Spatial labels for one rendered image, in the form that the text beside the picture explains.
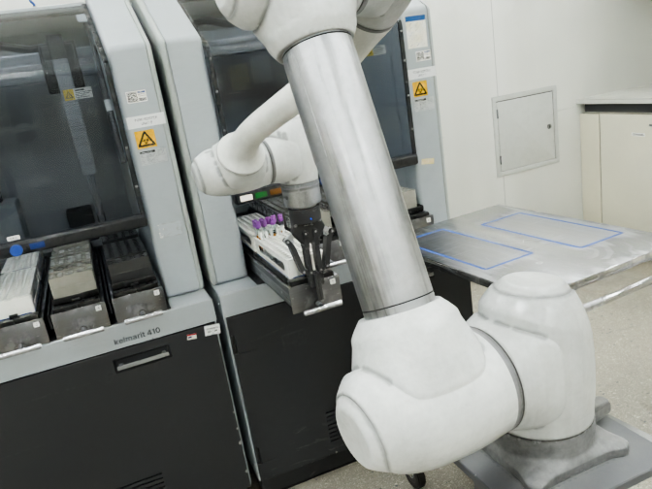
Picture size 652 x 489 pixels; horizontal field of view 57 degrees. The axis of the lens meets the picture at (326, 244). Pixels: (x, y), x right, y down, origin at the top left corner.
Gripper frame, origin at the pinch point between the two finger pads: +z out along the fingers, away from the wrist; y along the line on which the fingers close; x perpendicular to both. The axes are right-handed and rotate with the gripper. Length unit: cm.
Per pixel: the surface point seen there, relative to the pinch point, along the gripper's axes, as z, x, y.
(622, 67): -23, -150, -263
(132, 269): -5, -38, 40
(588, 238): -2, 25, -61
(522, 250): -2.0, 21.1, -45.0
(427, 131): -26, -39, -59
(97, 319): 4, -30, 52
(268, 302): 12.4, -30.3, 5.7
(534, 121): -2, -150, -195
